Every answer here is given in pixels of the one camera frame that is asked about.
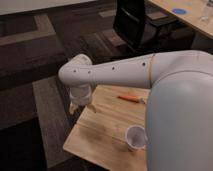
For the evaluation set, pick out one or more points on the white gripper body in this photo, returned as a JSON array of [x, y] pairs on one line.
[[81, 95]]

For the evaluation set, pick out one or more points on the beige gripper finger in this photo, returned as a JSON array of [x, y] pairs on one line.
[[92, 108], [72, 108]]

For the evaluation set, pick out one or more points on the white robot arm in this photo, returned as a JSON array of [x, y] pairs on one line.
[[179, 111]]

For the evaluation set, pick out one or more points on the orange carrot toy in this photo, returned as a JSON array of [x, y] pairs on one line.
[[132, 99]]

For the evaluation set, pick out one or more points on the black office chair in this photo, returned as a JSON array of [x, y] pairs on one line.
[[138, 26]]

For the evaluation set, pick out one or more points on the blue round coaster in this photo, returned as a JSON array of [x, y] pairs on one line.
[[179, 11]]

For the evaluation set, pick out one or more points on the clear glass on desk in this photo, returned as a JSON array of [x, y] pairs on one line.
[[206, 13]]

